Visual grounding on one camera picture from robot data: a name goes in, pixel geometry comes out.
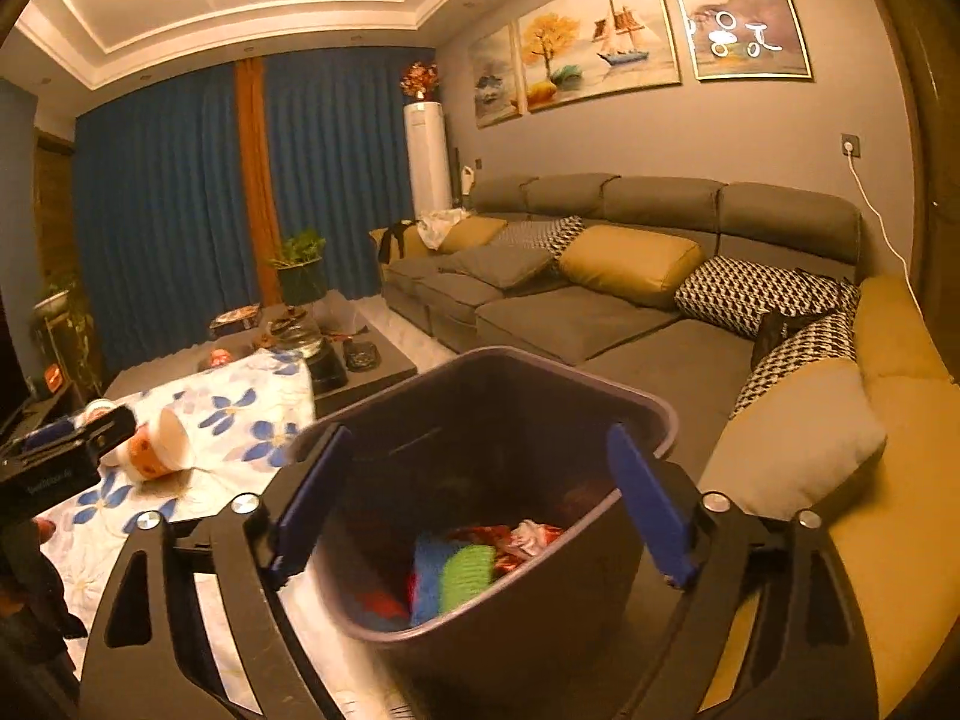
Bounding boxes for white orange paper cup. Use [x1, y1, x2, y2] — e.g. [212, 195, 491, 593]
[80, 398, 116, 426]
[117, 406, 190, 483]

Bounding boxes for blue foam net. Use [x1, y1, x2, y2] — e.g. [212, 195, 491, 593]
[410, 535, 464, 628]

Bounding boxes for red white plastic bag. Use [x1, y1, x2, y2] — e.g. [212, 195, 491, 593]
[446, 518, 565, 578]

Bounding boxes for green foam net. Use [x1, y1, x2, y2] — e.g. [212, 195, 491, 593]
[439, 544, 496, 614]

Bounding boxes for dark grey trash bin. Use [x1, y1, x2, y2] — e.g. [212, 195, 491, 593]
[309, 348, 679, 718]

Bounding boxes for orange lantern ornament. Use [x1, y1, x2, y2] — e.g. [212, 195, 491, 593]
[43, 362, 67, 395]

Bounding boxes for plant on wooden stand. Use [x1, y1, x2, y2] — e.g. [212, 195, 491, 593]
[29, 273, 103, 401]

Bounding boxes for floral blue white tablecloth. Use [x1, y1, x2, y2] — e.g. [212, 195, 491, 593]
[32, 346, 422, 720]

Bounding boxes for box on coffee table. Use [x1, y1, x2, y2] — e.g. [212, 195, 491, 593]
[208, 304, 262, 338]

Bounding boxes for blue window curtain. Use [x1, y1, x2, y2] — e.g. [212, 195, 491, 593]
[73, 47, 434, 372]

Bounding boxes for glass teapot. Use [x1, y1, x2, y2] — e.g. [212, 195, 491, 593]
[267, 305, 324, 358]

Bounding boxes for grey square cushion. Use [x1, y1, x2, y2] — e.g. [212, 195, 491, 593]
[698, 359, 887, 520]

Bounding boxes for potted green plant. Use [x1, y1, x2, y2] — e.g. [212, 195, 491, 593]
[270, 227, 327, 305]

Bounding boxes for grey sectional sofa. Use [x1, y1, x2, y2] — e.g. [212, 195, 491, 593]
[373, 174, 958, 718]

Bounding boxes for dark coffee table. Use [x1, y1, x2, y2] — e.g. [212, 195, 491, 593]
[106, 291, 416, 416]

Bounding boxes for patterned cushion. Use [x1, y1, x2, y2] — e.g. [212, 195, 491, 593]
[490, 216, 584, 259]
[674, 255, 859, 338]
[729, 309, 856, 419]

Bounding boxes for near patterned cushion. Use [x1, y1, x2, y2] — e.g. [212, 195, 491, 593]
[674, 255, 859, 338]

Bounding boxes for orange centre curtain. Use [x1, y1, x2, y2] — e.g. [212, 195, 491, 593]
[235, 57, 283, 305]

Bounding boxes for white cloth on sofa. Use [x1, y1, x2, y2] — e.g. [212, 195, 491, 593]
[416, 208, 470, 250]

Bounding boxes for near mustard cushion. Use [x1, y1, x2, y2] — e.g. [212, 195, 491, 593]
[560, 224, 704, 310]

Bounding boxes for mustard cushion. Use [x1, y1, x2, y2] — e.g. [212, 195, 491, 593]
[439, 216, 508, 255]
[560, 224, 704, 310]

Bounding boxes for far mustard cushion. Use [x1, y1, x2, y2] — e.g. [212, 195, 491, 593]
[439, 216, 508, 255]

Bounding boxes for grey flat cushion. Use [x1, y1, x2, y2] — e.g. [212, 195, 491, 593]
[438, 245, 553, 291]

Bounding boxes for white standing air conditioner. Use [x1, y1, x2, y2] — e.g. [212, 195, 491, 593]
[404, 101, 452, 218]

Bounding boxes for red gold flower ornament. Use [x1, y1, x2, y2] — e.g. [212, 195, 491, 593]
[400, 62, 441, 101]

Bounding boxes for far patterned cushion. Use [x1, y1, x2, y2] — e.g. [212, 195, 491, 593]
[490, 216, 584, 259]

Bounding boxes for left landscape painting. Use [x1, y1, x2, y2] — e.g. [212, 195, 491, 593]
[467, 25, 521, 128]

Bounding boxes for right cloudy painting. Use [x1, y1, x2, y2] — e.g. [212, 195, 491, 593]
[677, 0, 814, 82]

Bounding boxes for sailboat tree painting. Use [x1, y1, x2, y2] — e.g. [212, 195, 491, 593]
[516, 0, 682, 112]

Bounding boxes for brown wooden door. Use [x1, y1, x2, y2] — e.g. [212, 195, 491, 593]
[874, 0, 958, 374]

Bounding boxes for white charging cable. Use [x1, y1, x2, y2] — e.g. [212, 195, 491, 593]
[846, 152, 925, 317]

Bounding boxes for wall power socket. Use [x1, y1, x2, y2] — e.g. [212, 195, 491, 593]
[841, 133, 862, 160]

